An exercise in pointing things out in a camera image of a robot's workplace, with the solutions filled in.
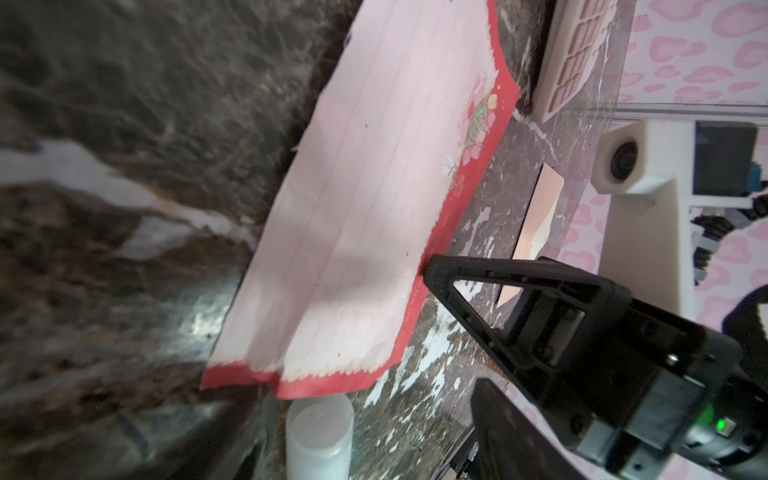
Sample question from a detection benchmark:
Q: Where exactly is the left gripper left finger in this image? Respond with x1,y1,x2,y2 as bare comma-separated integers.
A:
470,378,583,479

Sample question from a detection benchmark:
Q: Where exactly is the peach envelope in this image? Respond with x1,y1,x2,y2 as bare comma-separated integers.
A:
495,163,566,308

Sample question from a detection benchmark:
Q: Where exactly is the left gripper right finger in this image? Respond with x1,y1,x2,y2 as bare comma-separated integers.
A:
424,255,633,414

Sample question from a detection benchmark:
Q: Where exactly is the pink calculator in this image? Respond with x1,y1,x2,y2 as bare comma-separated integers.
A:
531,0,617,124

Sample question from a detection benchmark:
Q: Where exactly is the white glue stick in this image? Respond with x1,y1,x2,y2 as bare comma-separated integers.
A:
285,394,354,480

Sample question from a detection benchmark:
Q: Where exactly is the pink red-bordered letter paper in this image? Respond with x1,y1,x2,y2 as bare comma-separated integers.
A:
201,1,519,399

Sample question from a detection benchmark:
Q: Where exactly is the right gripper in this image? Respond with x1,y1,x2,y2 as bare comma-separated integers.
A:
691,193,767,286

